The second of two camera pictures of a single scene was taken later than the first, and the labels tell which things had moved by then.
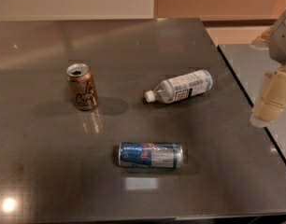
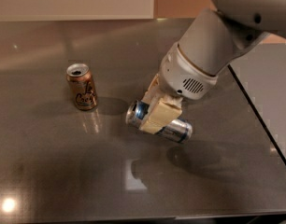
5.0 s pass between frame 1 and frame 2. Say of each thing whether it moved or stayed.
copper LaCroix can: stayed
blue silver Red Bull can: moved
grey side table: stayed
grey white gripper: moved
